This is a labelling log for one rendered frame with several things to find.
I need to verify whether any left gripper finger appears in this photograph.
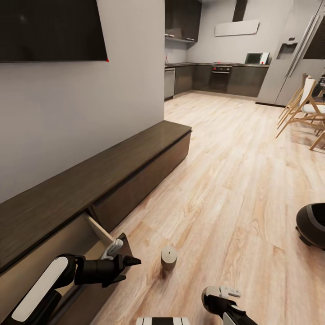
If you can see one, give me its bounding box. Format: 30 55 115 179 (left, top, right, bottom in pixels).
111 275 126 284
123 255 142 271

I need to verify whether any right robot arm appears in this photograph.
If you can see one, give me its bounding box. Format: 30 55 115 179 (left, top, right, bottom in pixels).
204 284 258 325

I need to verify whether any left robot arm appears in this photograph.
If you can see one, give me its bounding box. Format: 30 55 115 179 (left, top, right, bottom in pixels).
0 239 142 325

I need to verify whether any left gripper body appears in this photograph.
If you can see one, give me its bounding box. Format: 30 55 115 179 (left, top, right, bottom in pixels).
91 254 124 288

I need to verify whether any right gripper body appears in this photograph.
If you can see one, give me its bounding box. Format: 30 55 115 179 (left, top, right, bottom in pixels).
208 295 236 320

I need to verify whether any cauldron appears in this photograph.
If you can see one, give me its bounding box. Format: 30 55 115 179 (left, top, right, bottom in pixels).
296 203 325 251

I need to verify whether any pillar candle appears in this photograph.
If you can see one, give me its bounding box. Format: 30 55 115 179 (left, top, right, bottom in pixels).
201 285 221 313
161 246 177 270

